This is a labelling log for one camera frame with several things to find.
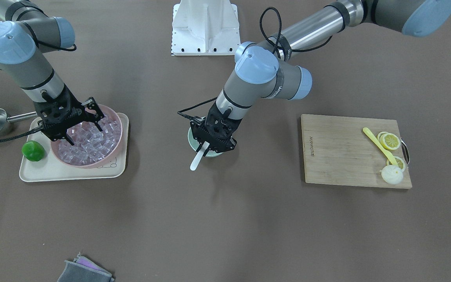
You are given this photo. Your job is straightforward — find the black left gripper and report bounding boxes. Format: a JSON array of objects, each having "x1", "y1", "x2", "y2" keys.
[{"x1": 190, "y1": 104, "x2": 242, "y2": 152}]

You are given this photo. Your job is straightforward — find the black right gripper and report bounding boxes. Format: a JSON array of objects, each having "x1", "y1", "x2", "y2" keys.
[{"x1": 34, "y1": 86, "x2": 105, "y2": 146}]

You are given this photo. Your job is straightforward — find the white plastic spoon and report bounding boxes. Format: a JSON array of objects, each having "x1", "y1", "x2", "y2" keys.
[{"x1": 190, "y1": 141, "x2": 210, "y2": 171}]

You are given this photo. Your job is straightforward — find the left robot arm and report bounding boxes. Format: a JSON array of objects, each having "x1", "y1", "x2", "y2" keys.
[{"x1": 179, "y1": 0, "x2": 451, "y2": 155}]

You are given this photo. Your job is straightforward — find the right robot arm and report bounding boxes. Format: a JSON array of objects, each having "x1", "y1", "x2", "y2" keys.
[{"x1": 0, "y1": 0, "x2": 104, "y2": 144}]

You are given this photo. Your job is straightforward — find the pink bowl of ice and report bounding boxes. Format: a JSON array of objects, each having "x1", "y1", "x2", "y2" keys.
[{"x1": 51, "y1": 104, "x2": 124, "y2": 168}]

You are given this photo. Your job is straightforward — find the green ceramic bowl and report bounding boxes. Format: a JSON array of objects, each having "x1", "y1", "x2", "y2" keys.
[{"x1": 188, "y1": 127, "x2": 223, "y2": 157}]

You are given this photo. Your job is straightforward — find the beige rectangular tray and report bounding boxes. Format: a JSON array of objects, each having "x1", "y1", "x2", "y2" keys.
[{"x1": 19, "y1": 132, "x2": 128, "y2": 183}]

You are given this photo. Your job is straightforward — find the green lime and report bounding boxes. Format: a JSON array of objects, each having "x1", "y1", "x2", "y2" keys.
[{"x1": 21, "y1": 140, "x2": 45, "y2": 162}]

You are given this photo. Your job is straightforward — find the wooden cutting board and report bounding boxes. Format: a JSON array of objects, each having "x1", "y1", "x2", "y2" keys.
[{"x1": 301, "y1": 114, "x2": 412, "y2": 189}]

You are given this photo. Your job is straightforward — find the grey folded cloth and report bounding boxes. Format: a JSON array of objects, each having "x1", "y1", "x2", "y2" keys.
[{"x1": 57, "y1": 253, "x2": 115, "y2": 282}]

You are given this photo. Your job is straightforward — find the yellow plastic knife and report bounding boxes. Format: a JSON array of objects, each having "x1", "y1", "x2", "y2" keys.
[{"x1": 362, "y1": 127, "x2": 399, "y2": 166}]

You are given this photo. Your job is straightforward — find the lemon slice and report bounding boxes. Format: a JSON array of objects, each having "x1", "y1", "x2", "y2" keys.
[
  {"x1": 377, "y1": 131, "x2": 401, "y2": 150},
  {"x1": 382, "y1": 156, "x2": 406, "y2": 174}
]

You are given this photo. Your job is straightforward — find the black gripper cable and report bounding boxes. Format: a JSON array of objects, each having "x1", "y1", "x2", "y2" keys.
[{"x1": 0, "y1": 127, "x2": 44, "y2": 145}]

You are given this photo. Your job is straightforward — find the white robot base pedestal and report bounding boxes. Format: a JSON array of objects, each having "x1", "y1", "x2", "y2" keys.
[{"x1": 171, "y1": 0, "x2": 240, "y2": 56}]

